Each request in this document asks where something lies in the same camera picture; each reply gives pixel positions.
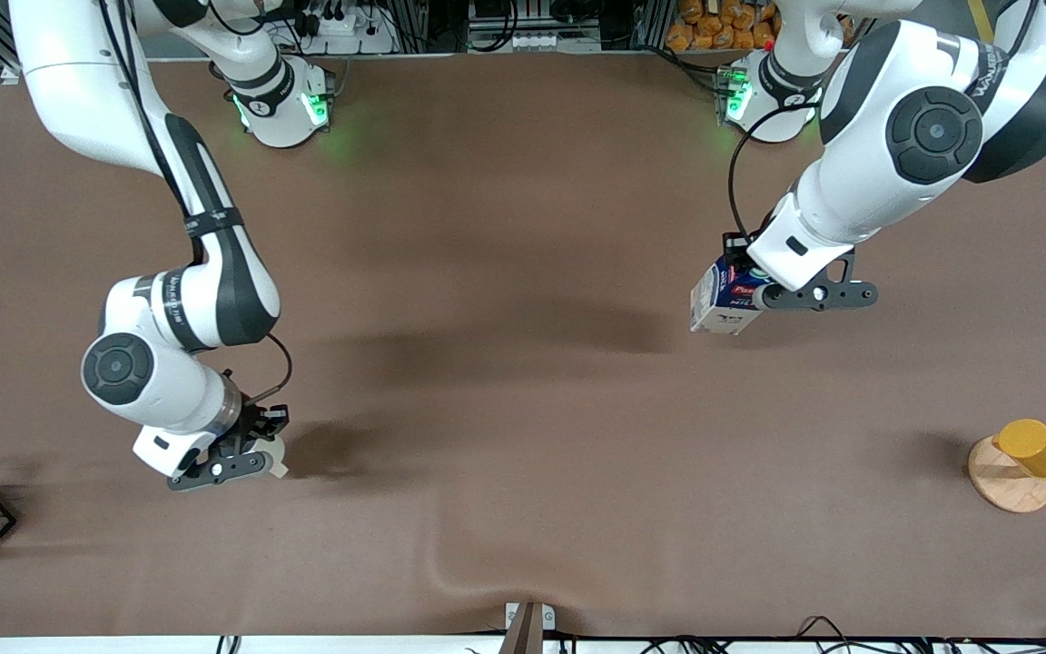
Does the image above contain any grey cup with handle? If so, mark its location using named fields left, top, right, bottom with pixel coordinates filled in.
left=251, top=434, right=291, bottom=481

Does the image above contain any blue white milk carton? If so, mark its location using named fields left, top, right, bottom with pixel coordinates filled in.
left=690, top=256, right=767, bottom=336

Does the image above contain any yellow plastic cup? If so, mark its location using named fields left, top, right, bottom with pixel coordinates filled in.
left=993, top=419, right=1046, bottom=480

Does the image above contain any round wooden cup stand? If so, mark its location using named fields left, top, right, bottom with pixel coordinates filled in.
left=968, top=434, right=1046, bottom=514

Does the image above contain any brown table cloth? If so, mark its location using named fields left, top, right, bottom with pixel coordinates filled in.
left=0, top=50, right=1046, bottom=639

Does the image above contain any pile of orange bread rolls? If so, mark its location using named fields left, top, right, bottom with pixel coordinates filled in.
left=666, top=0, right=783, bottom=52

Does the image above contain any black equipment box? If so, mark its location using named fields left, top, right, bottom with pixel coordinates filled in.
left=469, top=0, right=601, bottom=28

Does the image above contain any white power strip with plugs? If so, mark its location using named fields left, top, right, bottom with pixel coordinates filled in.
left=291, top=0, right=397, bottom=55

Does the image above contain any black right camera bracket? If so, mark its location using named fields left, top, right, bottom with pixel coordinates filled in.
left=167, top=445, right=272, bottom=492

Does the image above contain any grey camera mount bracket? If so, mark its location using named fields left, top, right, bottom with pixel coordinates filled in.
left=500, top=601, right=557, bottom=654

